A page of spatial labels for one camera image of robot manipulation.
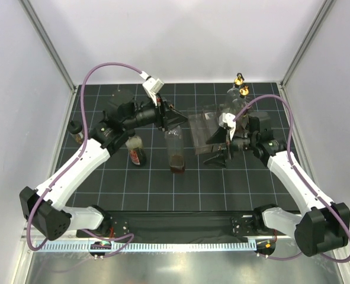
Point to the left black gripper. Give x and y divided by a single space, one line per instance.
166 118

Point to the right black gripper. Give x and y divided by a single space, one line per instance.
218 137

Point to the glass oil bottle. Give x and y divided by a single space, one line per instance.
234 107
238 90
175 149

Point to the dark sauce bottle red label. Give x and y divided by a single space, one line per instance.
136 150

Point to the round amber sauce bottle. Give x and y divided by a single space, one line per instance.
76 130

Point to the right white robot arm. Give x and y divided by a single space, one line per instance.
293 183

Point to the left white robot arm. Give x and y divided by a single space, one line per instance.
45 208

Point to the clear acrylic organizer tray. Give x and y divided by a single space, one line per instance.
203 121

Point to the black grid mat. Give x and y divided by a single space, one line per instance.
119 185

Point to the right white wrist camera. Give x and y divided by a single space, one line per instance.
227 121

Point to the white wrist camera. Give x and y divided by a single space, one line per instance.
151 86
227 121

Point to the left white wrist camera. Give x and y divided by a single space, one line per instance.
151 86

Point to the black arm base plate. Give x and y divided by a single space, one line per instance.
192 227

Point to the aluminium front rail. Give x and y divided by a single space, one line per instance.
316 227

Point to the white slotted cable duct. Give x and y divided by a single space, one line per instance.
95 247

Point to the right aluminium frame post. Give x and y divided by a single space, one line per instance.
315 26

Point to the aluminium frame post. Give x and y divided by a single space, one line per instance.
46 41
315 26

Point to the left aluminium frame post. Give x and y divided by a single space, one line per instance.
46 41

